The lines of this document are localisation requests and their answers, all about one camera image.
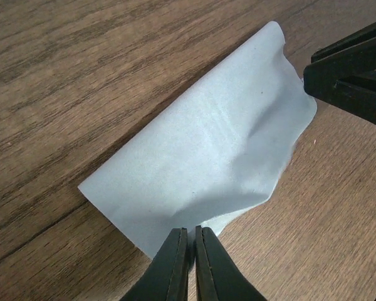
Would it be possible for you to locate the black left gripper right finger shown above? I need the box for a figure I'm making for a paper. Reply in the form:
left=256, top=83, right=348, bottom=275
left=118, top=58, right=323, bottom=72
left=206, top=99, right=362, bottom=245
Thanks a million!
left=194, top=225, right=268, bottom=301

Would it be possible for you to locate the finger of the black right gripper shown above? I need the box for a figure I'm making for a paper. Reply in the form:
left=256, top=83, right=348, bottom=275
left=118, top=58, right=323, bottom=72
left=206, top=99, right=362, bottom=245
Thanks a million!
left=311, top=22, right=376, bottom=63
left=303, top=43, right=376, bottom=132

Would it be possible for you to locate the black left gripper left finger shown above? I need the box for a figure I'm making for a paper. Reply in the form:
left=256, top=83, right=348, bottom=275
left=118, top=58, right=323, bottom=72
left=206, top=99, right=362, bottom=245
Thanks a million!
left=121, top=228, right=188, bottom=301

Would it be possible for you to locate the light blue cleaning cloth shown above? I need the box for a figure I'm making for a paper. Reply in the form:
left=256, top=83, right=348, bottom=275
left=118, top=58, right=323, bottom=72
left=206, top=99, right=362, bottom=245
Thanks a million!
left=78, top=21, right=317, bottom=258

